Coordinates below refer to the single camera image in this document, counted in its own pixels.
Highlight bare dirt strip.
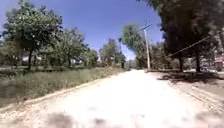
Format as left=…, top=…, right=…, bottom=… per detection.
left=156, top=70, right=224, bottom=111

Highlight utility pole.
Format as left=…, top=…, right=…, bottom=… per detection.
left=139, top=22, right=154, bottom=71

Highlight pale dirt road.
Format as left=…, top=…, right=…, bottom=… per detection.
left=0, top=68, right=224, bottom=128

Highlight overhead wires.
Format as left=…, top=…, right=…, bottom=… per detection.
left=166, top=32, right=224, bottom=58

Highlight large dark trees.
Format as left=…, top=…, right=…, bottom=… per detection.
left=120, top=0, right=224, bottom=74

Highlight grass verge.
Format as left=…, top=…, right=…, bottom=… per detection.
left=0, top=65, right=126, bottom=108

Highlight row of trees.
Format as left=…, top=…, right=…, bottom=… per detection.
left=0, top=0, right=128, bottom=72

